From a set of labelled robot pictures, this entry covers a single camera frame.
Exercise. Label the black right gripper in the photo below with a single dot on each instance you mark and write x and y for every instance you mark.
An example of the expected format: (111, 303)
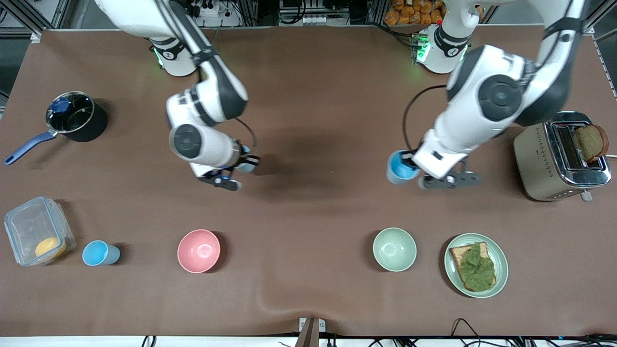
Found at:
(244, 159)

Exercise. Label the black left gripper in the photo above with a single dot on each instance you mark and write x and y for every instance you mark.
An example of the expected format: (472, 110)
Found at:
(408, 161)

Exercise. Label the bright blue plastic cup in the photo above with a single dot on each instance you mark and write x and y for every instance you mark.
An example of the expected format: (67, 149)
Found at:
(399, 168)
(99, 253)

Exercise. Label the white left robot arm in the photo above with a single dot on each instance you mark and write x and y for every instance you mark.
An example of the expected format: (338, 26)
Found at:
(482, 106)

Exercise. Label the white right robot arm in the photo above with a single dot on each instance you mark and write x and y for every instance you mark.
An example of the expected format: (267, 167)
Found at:
(212, 91)

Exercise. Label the brown table cloth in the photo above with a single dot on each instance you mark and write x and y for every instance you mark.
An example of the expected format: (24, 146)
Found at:
(308, 231)

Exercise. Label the pale green bowl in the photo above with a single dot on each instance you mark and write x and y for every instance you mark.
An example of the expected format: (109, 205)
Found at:
(394, 249)

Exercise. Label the pink bowl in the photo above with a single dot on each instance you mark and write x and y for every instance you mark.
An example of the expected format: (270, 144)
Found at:
(198, 250)

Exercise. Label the brown bread slice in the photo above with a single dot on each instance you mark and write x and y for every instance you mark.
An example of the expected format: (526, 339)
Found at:
(458, 255)

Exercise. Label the green lettuce leaf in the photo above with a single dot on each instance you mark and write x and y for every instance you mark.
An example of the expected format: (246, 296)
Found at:
(477, 270)

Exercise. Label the beige and chrome toaster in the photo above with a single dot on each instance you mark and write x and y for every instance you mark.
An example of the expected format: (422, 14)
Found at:
(540, 164)

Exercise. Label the pale green plate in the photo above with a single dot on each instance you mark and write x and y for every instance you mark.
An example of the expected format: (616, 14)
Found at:
(501, 270)

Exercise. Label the bag of orange buns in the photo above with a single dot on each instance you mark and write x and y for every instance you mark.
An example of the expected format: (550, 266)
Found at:
(409, 13)

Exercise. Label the small white power strip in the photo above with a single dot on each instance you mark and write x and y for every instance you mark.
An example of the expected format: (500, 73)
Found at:
(314, 20)

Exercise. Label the white power strip with plugs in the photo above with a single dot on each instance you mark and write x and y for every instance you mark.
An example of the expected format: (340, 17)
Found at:
(208, 8)

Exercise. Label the dark toast slice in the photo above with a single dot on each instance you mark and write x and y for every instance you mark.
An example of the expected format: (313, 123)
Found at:
(592, 142)

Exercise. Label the glass lid with blue knob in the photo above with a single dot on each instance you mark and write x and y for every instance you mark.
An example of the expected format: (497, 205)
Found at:
(72, 115)

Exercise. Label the yellow round food piece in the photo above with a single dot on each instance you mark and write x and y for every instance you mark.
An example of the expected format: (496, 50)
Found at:
(49, 247)

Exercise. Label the clear plastic food container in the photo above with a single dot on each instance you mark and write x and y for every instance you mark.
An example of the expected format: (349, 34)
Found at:
(33, 226)

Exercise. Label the metal table edge bracket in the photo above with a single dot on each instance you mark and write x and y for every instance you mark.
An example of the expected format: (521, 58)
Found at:
(311, 331)

